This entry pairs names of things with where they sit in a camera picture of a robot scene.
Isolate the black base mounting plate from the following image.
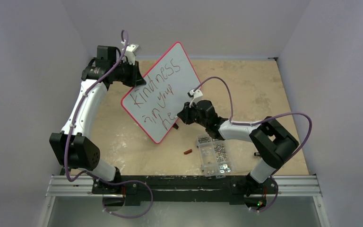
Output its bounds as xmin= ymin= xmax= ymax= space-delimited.
xmin=92 ymin=175 xmax=278 ymax=209

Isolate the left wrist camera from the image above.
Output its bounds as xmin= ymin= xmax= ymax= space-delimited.
xmin=121 ymin=44 xmax=140 ymax=65

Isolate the pink framed whiteboard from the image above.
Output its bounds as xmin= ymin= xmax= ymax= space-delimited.
xmin=121 ymin=42 xmax=201 ymax=144

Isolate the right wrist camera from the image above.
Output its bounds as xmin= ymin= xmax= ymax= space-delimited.
xmin=188 ymin=89 xmax=203 ymax=107

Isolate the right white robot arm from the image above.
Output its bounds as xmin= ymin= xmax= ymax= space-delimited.
xmin=177 ymin=100 xmax=299 ymax=192

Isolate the clear plastic screw box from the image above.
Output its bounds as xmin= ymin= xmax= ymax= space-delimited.
xmin=195 ymin=134 xmax=257 ymax=179

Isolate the aluminium frame rail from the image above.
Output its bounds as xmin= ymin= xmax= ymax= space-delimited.
xmin=39 ymin=57 xmax=331 ymax=227

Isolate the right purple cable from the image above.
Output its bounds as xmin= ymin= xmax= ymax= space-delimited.
xmin=194 ymin=76 xmax=313 ymax=214

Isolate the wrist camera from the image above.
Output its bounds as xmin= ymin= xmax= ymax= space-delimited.
xmin=188 ymin=89 xmax=203 ymax=107
xmin=121 ymin=44 xmax=140 ymax=65

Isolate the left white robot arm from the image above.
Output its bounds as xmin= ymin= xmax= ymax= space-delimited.
xmin=49 ymin=44 xmax=146 ymax=193

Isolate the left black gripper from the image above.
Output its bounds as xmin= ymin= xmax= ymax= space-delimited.
xmin=111 ymin=59 xmax=145 ymax=87

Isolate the red marker cap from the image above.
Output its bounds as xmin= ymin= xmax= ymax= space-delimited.
xmin=184 ymin=149 xmax=192 ymax=155

